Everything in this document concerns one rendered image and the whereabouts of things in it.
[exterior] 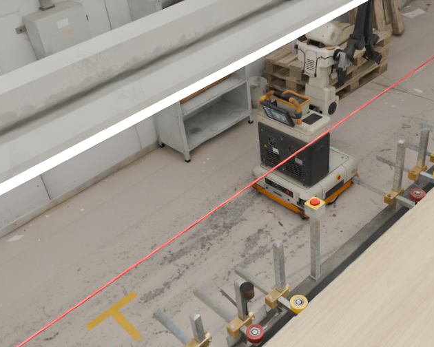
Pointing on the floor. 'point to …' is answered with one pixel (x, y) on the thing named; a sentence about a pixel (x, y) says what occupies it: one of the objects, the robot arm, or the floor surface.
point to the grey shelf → (233, 104)
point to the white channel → (103, 56)
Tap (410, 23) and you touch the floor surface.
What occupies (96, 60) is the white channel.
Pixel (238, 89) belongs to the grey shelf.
